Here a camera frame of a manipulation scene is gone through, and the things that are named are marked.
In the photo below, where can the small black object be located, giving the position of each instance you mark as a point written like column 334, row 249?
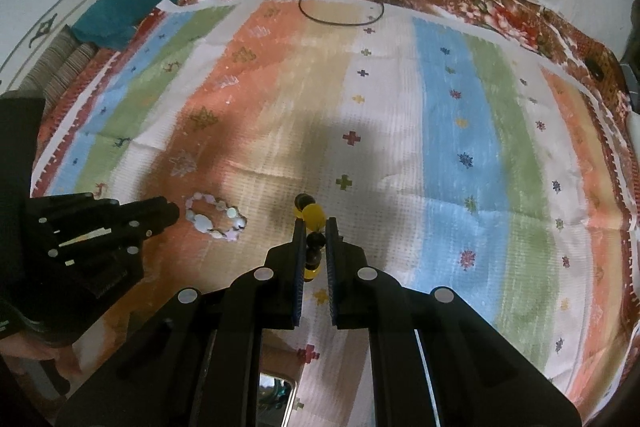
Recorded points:
column 595, row 68

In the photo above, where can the white headboard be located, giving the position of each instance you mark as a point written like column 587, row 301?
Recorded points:
column 30, row 7

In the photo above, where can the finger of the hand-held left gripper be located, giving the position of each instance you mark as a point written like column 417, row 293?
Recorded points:
column 150, row 209
column 115, row 257

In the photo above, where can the rectangular metal tin box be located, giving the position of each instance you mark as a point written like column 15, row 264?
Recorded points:
column 280, row 377

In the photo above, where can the white object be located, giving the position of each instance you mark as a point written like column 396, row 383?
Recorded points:
column 634, row 132

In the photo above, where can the striped pastel blanket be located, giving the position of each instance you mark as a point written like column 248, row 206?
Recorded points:
column 450, row 157

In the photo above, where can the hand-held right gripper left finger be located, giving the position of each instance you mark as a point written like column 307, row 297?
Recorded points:
column 300, row 267

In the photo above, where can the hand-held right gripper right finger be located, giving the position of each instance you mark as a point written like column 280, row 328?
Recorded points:
column 332, row 267

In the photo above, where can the grey box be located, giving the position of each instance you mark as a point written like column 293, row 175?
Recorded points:
column 631, row 82

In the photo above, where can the brown striped cushion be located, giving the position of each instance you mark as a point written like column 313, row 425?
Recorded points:
column 65, row 62

